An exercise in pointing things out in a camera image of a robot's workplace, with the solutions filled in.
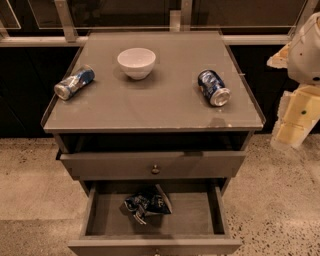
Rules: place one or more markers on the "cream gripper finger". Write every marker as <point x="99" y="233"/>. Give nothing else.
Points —
<point x="279" y="59"/>
<point x="298" y="113"/>

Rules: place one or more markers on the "white ceramic bowl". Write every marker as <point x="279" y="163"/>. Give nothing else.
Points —
<point x="137" y="63"/>

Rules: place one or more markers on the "blue chip bag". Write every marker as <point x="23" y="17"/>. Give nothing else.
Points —
<point x="148" y="202"/>

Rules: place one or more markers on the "crushed blue can left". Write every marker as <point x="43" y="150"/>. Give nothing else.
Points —
<point x="68" y="87"/>

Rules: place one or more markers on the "grey open middle drawer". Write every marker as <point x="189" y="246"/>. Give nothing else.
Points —
<point x="197" y="225"/>

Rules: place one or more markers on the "blue soda can right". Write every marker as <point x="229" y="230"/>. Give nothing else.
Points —
<point x="213" y="88"/>

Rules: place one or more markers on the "metal window railing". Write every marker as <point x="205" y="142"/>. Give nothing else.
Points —
<point x="36" y="23"/>

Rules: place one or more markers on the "brass top drawer knob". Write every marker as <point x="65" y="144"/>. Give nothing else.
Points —
<point x="155" y="170"/>

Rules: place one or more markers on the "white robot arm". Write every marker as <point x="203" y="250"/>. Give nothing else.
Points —
<point x="303" y="65"/>

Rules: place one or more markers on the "grey drawer cabinet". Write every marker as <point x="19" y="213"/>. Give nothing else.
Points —
<point x="164" y="112"/>

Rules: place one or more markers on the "grey top drawer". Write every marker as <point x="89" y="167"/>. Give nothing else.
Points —
<point x="138" y="165"/>

